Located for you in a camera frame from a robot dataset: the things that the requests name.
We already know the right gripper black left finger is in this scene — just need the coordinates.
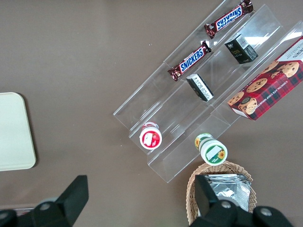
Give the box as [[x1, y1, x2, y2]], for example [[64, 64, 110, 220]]
[[30, 175, 89, 227]]

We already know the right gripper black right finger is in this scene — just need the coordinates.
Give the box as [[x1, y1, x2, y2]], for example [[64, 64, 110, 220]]
[[191, 174, 254, 227]]

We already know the light wicker basket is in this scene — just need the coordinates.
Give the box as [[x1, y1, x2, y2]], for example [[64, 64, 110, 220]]
[[186, 160, 258, 227]]

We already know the beige plastic tray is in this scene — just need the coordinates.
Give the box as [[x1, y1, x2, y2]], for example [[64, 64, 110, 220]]
[[0, 92, 37, 172]]

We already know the silver foil packet stack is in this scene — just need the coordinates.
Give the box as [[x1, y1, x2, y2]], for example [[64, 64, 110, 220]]
[[204, 174, 252, 213]]

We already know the green sunflower yogurt bottle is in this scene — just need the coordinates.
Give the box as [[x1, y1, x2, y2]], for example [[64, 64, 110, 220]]
[[194, 132, 229, 166]]

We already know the red strawberry yogurt bottle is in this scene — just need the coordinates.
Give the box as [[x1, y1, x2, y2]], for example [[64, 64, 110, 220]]
[[138, 121, 163, 150]]

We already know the small black carton box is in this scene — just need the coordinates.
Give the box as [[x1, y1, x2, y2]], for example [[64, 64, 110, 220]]
[[186, 73, 215, 103], [223, 33, 259, 65]]

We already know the clear acrylic stepped shelf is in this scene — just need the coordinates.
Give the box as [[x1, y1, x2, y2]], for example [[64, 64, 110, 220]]
[[112, 0, 303, 184]]

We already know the red tartan cookie box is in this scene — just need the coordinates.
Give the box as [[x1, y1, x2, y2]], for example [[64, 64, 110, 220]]
[[226, 35, 303, 122]]

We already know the Snickers chocolate bar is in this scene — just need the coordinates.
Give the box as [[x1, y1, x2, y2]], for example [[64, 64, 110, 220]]
[[167, 40, 212, 82], [204, 0, 255, 40]]

